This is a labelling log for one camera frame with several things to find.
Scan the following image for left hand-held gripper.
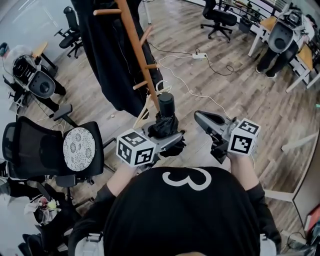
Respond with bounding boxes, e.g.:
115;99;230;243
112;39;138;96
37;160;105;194
116;125;187;167

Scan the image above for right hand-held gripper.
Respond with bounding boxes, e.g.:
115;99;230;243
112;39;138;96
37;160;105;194
194;110;262;165

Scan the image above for black umbrella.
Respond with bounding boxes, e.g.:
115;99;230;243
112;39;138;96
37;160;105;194
147;79;187;158

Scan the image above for brown wooden coat rack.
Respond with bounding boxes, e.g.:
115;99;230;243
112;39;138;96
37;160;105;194
93;0;164;118

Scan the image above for person's left forearm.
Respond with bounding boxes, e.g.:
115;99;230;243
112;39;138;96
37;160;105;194
107;162;140;197

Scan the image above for person's right forearm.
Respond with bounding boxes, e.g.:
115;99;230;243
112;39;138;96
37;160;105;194
228;152;262;192

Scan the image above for black hanging coat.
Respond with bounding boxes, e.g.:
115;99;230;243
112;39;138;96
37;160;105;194
70;0;165;118

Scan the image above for light wooden clothes hanger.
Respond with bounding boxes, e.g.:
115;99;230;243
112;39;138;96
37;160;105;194
131;95;152;130

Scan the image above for round patterned seat cushion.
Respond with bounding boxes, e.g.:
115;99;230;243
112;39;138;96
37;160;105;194
62;126;97;172

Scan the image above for person's black shirt torso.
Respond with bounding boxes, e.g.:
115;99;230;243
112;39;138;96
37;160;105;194
67;166;283;256

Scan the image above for dark waste bin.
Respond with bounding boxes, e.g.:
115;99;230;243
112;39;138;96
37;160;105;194
238;16;254;35

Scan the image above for wooden desk with white legs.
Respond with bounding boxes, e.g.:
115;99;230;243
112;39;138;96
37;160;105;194
247;15;320;94

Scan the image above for dark desk with white legs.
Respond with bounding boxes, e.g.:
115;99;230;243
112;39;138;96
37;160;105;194
263;131;320;237

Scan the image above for white table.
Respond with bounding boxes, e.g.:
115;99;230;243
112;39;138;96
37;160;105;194
143;0;153;25

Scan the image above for black mesh office chair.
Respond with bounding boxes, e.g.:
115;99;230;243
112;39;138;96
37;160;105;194
1;103;116;188

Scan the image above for red book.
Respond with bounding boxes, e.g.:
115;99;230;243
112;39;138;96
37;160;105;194
304;204;320;234

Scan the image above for black chair with bag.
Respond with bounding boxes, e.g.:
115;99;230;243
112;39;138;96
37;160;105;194
17;183;84;256

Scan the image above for white floor cable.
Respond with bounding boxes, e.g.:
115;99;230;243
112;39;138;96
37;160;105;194
158;54;233;120

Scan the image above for black floor cable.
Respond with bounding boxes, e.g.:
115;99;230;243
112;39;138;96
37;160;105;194
147;41;241;77

